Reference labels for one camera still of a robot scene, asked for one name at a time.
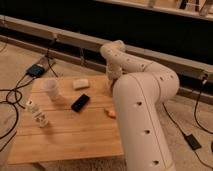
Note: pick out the long wooden bench rail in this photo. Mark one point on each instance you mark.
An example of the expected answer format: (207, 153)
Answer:
(39, 37)

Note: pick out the black power adapter right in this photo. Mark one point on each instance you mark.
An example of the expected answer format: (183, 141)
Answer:
(192, 142)

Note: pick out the wooden slatted table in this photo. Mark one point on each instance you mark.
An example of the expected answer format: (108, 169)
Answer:
(69, 135)

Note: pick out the clear plastic cup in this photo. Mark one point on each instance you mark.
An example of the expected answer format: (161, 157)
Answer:
(51, 88)

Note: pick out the orange toy carrot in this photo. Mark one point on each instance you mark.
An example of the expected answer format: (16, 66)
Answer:
(110, 113)

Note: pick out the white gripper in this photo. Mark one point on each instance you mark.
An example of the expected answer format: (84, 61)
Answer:
(113, 71)

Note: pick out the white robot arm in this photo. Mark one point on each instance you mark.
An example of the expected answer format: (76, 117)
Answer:
(137, 85)

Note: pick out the black rectangular remote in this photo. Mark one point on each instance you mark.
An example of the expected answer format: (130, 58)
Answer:
(80, 103)

